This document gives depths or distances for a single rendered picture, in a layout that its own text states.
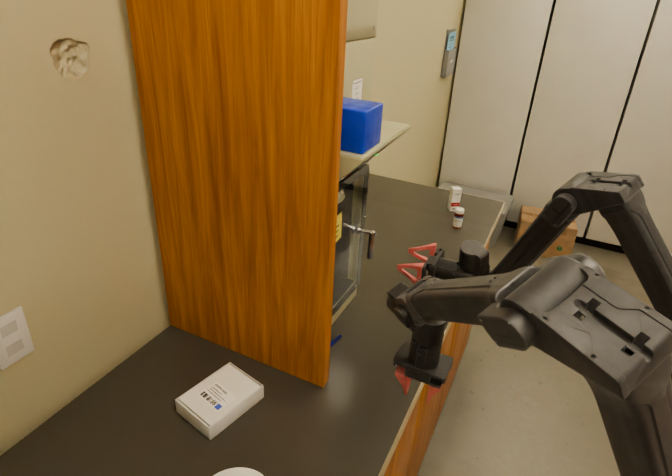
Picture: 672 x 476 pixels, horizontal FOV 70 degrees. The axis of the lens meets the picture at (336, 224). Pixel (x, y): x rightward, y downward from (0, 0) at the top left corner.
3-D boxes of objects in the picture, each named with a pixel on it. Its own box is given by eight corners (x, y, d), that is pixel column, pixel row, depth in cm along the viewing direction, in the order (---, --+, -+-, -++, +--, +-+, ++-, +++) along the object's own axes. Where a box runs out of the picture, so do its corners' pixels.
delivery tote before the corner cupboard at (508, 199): (423, 232, 401) (428, 195, 386) (438, 214, 434) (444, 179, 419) (497, 252, 376) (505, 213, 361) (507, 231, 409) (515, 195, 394)
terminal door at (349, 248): (310, 339, 126) (313, 199, 108) (357, 283, 150) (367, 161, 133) (312, 340, 126) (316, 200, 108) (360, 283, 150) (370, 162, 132)
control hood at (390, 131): (310, 192, 106) (311, 148, 102) (367, 153, 133) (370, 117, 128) (358, 203, 102) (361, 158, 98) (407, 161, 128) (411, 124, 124)
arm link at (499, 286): (539, 361, 44) (619, 292, 46) (503, 309, 44) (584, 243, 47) (401, 331, 86) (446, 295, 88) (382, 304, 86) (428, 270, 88)
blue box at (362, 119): (320, 146, 104) (321, 104, 99) (340, 135, 112) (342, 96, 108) (362, 155, 100) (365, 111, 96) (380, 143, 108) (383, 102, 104)
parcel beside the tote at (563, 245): (512, 252, 377) (520, 219, 364) (513, 234, 405) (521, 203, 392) (568, 263, 365) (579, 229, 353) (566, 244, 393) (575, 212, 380)
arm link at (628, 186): (610, 175, 79) (638, 152, 83) (542, 196, 91) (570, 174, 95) (731, 407, 81) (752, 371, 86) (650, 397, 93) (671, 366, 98)
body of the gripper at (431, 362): (403, 347, 98) (407, 318, 95) (452, 365, 94) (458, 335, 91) (392, 367, 93) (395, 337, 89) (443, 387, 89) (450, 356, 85)
